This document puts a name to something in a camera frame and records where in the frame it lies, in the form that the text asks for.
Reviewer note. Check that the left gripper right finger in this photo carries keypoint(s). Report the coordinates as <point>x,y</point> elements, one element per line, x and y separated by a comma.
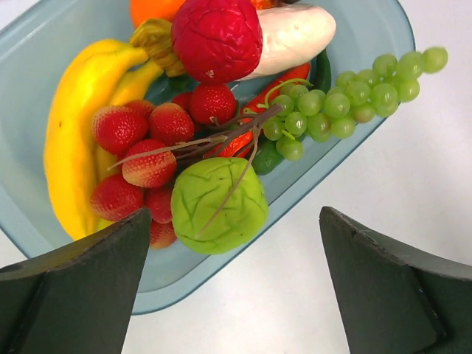
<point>392,297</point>

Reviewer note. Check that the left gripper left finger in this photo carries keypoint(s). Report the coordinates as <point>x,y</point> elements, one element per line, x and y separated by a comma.
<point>78,298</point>

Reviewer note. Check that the green toy apple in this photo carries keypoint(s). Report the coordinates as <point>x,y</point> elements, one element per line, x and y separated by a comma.
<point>217,205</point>

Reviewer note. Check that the red toy chili peppers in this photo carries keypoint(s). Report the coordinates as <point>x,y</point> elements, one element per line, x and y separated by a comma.
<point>151,136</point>

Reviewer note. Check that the green toy pepper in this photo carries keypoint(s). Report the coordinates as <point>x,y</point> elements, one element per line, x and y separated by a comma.
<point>267,158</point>

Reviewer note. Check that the green toy grapes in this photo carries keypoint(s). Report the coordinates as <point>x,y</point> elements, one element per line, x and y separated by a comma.
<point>356,98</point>

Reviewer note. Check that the yellow toy bananas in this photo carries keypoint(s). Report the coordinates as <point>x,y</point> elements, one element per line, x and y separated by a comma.
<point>106,72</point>

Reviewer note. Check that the white toy mushroom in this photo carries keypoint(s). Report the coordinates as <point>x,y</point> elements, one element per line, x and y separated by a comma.
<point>292,35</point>

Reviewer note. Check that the red toy apple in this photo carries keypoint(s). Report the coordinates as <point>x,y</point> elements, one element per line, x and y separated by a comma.
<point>217,41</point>

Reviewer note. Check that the toy orange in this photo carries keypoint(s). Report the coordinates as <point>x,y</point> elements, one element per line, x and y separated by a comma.
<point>142,10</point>

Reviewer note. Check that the small orange toy fruit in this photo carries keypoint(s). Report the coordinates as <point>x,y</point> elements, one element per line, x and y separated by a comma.
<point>263,4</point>

